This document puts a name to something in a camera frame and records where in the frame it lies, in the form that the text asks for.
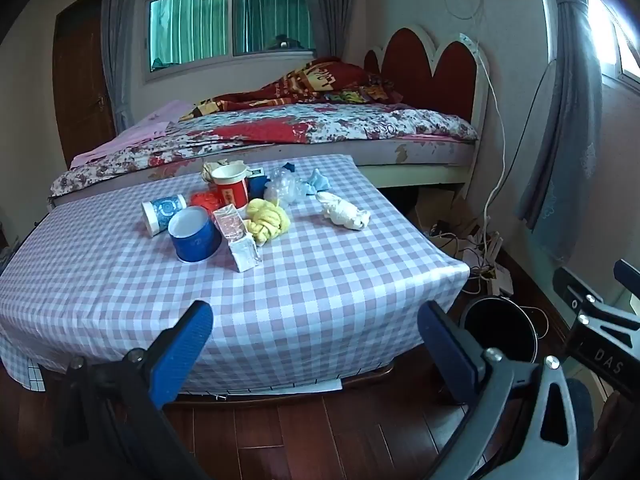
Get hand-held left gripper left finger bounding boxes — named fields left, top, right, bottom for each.
left=50, top=300, right=216, bottom=480

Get white floor cable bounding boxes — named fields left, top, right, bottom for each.
left=520, top=305, right=551, bottom=341

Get pink bed sheet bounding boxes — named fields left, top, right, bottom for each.
left=70, top=99, right=196, bottom=170

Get grey patterned curtain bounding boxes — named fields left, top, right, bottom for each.
left=517, top=0, right=608, bottom=266

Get bed with floral blanket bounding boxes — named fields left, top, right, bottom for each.
left=47, top=137, right=488, bottom=211

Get white power strip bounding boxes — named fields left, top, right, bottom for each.
left=487, top=266, right=515, bottom=297

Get large sliding window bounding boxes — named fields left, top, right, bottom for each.
left=142, top=0, right=321, bottom=86

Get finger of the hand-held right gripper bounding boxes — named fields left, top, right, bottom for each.
left=614, top=259, right=640, bottom=293
left=551, top=266, right=640, bottom=346

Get dark round object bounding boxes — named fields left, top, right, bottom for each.
left=265, top=34, right=301, bottom=52

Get small bright window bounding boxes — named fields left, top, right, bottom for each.
left=585, top=0, right=640, bottom=91

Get open cardboard box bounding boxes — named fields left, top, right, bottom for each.
left=412, top=190, right=481, bottom=241

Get yellow knotted cloth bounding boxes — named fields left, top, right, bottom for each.
left=245, top=198, right=292, bottom=247

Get clear plastic bag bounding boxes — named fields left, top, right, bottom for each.
left=263, top=165, right=307, bottom=206

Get long white cable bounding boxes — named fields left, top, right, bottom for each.
left=462, top=35, right=508, bottom=261

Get small white carton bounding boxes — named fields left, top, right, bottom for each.
left=229, top=232, right=263, bottom=273

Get white router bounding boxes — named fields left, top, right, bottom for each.
left=480, top=230, right=503, bottom=273

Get low wooden table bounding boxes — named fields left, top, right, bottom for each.
left=345, top=364, right=398, bottom=387

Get tangled floor cables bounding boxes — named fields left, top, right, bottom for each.
left=430, top=220, right=516, bottom=301

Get light blue face mask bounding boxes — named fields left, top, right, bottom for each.
left=300, top=167, right=333, bottom=196

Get red heart-shaped headboard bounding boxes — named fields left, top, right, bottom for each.
left=364, top=24, right=491, bottom=126

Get thin black cable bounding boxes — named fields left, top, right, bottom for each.
left=500, top=62, right=556, bottom=211

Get red paper cup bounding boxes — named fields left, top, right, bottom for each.
left=210, top=162, right=251, bottom=212

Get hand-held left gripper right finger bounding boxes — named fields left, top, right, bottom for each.
left=416, top=301, right=597, bottom=480

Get black trash bin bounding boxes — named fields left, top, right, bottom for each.
left=459, top=296, right=540, bottom=366

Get white blue patterned paper cup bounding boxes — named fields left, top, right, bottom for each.
left=141, top=194, right=188, bottom=238

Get red wrapper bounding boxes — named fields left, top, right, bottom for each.
left=191, top=189, right=226, bottom=211

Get dark red printed blanket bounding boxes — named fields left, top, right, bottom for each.
left=179, top=56, right=405, bottom=122

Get brown wooden door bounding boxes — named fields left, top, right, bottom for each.
left=52, top=0, right=118, bottom=171

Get bed with floral cover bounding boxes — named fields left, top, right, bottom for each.
left=50, top=102, right=480, bottom=196

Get purple checkered tablecloth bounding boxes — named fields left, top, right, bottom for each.
left=0, top=154, right=471, bottom=393

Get white cloth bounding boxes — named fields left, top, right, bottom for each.
left=317, top=191, right=372, bottom=232

